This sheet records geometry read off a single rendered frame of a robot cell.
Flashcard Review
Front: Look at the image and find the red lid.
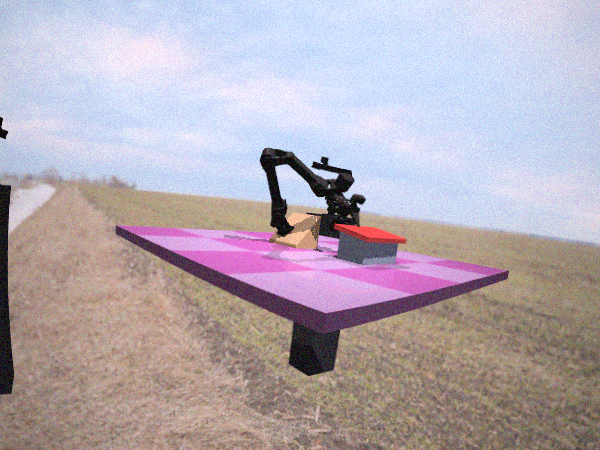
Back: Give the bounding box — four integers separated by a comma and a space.
334, 224, 406, 243

